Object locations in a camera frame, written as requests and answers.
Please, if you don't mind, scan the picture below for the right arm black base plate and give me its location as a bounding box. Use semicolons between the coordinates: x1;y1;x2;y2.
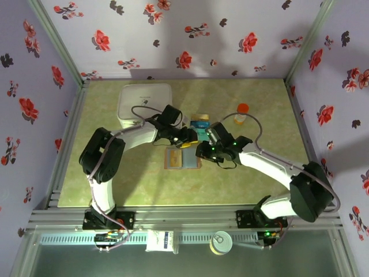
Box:
235;209;288;230

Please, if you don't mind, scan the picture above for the pale upright bracket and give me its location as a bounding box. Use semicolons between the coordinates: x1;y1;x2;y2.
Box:
172;229;180;255

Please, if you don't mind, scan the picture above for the aluminium corner post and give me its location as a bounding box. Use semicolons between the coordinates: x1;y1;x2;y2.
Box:
284;0;337;85
27;0;91;88

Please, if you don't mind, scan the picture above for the orange cap pill bottle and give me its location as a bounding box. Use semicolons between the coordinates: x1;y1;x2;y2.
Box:
235;103;250;126

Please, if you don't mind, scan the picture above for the white paper pack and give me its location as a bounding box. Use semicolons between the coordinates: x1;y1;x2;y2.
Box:
145;229;175;253

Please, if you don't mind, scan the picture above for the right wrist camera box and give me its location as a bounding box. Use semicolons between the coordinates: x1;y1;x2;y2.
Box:
205;122;232;145

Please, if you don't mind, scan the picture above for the aluminium side rail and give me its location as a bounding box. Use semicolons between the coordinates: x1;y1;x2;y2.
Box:
285;80;338;207
45;82;89;209

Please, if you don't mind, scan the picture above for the tin can with pull tab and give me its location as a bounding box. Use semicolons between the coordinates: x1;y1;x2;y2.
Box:
209;230;234;256

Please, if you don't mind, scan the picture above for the teal credit card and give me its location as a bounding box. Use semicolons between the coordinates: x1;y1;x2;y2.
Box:
195;128;211;143

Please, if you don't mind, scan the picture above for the aluminium cross rail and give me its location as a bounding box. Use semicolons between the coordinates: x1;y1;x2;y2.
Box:
26;205;344;232

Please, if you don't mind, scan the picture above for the slotted white cable duct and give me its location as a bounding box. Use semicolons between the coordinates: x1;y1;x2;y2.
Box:
38;232;261;246

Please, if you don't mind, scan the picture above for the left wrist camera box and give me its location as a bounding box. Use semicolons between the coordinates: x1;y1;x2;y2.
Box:
159;104;184;129

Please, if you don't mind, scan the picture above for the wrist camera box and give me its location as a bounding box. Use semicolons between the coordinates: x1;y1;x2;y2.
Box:
205;122;232;145
159;104;184;129

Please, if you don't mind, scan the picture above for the white pill case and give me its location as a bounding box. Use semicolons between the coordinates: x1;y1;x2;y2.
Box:
116;83;174;130

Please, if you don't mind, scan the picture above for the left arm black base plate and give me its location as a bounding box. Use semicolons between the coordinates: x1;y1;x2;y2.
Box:
82;210;136;231

